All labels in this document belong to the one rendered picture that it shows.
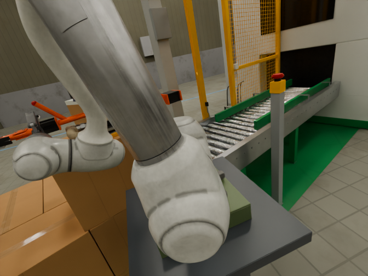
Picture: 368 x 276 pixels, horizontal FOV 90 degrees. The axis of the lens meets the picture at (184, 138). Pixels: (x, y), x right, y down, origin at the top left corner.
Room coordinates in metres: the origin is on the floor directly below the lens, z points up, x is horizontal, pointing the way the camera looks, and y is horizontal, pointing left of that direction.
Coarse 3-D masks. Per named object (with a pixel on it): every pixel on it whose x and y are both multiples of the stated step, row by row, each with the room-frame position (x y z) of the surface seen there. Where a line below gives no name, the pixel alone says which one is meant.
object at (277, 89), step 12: (276, 84) 1.10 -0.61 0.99; (276, 96) 1.11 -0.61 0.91; (276, 108) 1.11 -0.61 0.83; (276, 120) 1.11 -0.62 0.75; (276, 132) 1.11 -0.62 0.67; (276, 144) 1.11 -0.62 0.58; (276, 156) 1.11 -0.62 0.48; (276, 168) 1.11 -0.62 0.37; (276, 180) 1.11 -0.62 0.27; (276, 192) 1.11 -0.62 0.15
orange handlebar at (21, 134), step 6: (78, 114) 0.99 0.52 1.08; (84, 114) 0.96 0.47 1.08; (60, 120) 0.91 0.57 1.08; (66, 120) 0.92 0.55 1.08; (72, 120) 0.93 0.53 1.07; (18, 132) 0.83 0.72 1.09; (24, 132) 0.84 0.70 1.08; (30, 132) 0.84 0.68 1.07; (12, 138) 0.81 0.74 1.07; (18, 138) 0.82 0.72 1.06
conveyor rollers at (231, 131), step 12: (288, 96) 2.18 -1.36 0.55; (252, 108) 2.08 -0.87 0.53; (264, 108) 1.96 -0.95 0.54; (228, 120) 1.83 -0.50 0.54; (240, 120) 1.80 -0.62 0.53; (252, 120) 1.69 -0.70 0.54; (216, 132) 1.61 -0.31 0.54; (228, 132) 1.60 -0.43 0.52; (240, 132) 1.49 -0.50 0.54; (252, 132) 1.48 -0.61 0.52; (216, 144) 1.37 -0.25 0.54; (216, 156) 1.16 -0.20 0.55
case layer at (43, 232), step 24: (24, 192) 1.25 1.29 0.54; (48, 192) 1.18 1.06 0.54; (0, 216) 1.01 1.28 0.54; (24, 216) 0.95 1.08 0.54; (48, 216) 0.90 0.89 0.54; (72, 216) 0.86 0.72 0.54; (120, 216) 0.80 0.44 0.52; (0, 240) 0.79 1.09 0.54; (24, 240) 0.75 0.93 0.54; (48, 240) 0.72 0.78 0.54; (72, 240) 0.68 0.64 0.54; (96, 240) 0.72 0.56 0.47; (120, 240) 0.78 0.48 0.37; (0, 264) 0.63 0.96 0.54; (24, 264) 0.61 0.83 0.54; (48, 264) 0.61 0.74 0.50; (72, 264) 0.65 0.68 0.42; (96, 264) 0.69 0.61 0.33; (120, 264) 0.75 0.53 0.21
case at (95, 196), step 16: (128, 160) 0.87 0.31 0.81; (64, 176) 0.74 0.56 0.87; (80, 176) 0.76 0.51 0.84; (96, 176) 0.79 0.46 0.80; (112, 176) 0.82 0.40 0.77; (128, 176) 0.86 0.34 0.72; (64, 192) 0.72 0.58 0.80; (80, 192) 0.75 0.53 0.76; (96, 192) 0.78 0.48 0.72; (112, 192) 0.81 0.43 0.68; (80, 208) 0.73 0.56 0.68; (96, 208) 0.76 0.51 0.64; (112, 208) 0.79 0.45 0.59; (80, 224) 0.72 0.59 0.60; (96, 224) 0.75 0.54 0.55
